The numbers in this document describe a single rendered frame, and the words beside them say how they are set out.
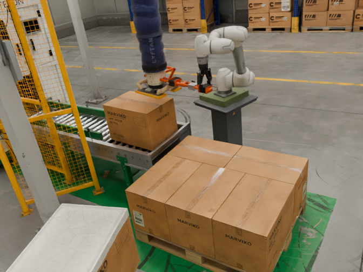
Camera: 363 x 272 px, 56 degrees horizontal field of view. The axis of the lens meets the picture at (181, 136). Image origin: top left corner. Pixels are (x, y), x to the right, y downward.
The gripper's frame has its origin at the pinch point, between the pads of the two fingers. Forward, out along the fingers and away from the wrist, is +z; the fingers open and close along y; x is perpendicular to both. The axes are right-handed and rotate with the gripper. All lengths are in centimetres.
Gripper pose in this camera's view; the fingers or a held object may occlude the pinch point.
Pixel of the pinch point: (205, 87)
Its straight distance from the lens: 275.7
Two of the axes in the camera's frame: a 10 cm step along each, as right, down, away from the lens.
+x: 6.9, 2.6, -6.7
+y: -7.1, 4.0, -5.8
